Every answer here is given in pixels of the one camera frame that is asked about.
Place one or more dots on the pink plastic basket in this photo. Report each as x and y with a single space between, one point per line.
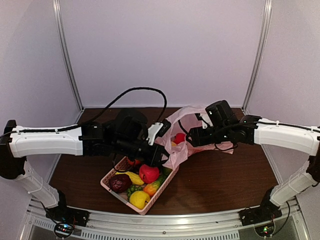
123 166

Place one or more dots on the orange fruit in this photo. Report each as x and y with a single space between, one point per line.
135 162

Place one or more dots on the left aluminium frame post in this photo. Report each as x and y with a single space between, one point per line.
65 53

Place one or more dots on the aluminium frame post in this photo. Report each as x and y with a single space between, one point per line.
65 53
263 36

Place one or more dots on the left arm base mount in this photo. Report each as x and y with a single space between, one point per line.
66 219

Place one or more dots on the pink plastic bag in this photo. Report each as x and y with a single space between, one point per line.
179 153

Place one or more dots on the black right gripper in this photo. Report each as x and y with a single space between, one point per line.
198 139

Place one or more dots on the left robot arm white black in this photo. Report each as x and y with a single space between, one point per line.
126 135

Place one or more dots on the yellow starfruit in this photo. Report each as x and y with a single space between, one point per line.
135 178

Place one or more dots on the green orange mango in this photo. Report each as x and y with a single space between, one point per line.
153 187

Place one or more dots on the green grape bunch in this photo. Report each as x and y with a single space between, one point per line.
132 189

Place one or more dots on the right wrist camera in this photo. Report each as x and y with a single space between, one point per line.
205 119

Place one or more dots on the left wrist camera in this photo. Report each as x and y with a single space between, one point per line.
157 129

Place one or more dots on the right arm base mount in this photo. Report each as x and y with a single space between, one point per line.
262 217

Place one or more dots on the right aluminium frame post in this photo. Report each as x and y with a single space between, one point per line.
263 36

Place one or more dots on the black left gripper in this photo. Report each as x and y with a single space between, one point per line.
153 158

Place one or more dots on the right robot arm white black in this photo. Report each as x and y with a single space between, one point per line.
221 125

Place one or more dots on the dark purple mangosteen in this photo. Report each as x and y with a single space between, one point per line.
119 183

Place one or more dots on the front aluminium rail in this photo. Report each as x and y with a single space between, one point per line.
224 225

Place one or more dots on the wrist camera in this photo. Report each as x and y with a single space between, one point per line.
157 129
205 119

